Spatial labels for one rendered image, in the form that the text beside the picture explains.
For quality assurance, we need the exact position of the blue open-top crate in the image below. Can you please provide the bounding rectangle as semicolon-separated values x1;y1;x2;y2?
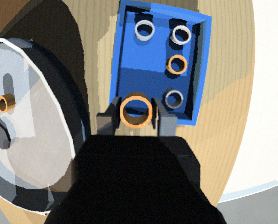
109;0;212;126

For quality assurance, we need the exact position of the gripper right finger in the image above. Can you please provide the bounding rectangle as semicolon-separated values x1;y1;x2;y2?
151;98;178;136

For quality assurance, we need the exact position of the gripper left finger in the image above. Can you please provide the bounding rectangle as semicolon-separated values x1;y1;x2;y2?
95;97;122;135

